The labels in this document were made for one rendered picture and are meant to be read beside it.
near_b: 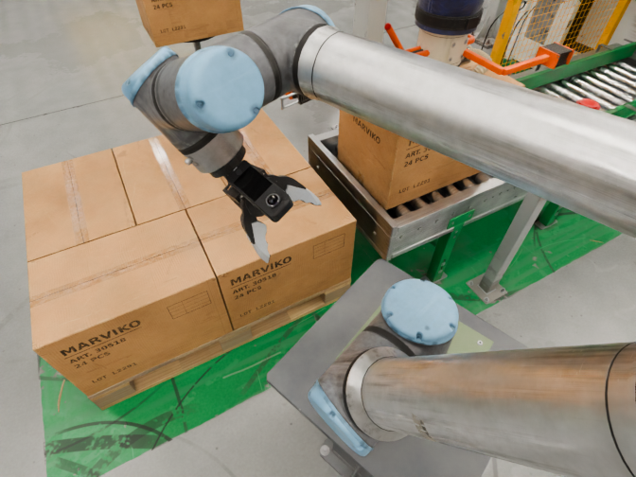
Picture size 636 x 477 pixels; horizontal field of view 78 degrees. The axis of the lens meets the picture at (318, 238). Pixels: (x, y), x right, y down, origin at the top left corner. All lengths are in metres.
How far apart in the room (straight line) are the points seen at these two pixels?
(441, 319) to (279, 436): 1.11
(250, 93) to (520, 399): 0.41
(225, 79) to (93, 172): 1.67
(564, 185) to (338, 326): 0.79
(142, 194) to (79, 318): 0.61
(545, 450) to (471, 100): 0.31
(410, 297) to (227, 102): 0.52
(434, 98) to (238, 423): 1.57
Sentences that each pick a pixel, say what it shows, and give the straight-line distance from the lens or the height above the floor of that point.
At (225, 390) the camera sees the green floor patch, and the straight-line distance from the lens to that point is 1.85.
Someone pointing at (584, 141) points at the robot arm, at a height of 1.51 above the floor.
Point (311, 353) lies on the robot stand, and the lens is 1.05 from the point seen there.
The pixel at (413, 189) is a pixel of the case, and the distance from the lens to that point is 1.69.
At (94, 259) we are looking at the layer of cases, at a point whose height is 0.54.
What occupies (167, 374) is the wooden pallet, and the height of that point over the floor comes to 0.02.
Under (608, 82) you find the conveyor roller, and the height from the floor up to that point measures 0.53.
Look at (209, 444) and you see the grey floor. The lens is 1.80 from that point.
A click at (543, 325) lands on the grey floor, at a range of 2.23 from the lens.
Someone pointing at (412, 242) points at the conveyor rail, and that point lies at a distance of 1.70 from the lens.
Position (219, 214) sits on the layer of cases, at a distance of 1.69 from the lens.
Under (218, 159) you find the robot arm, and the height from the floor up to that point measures 1.33.
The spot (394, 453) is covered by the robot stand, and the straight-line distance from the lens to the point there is 0.99.
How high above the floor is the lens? 1.70
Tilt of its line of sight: 48 degrees down
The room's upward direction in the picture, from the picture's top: straight up
